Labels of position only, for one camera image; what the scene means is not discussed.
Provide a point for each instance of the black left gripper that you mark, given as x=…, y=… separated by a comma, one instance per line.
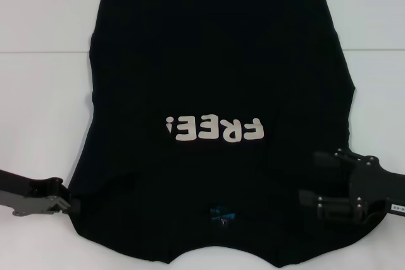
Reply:
x=38, y=194

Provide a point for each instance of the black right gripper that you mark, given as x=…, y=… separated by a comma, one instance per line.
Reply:
x=373, y=187

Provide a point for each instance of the black shirt with FREE print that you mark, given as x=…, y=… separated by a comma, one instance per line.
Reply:
x=205, y=45

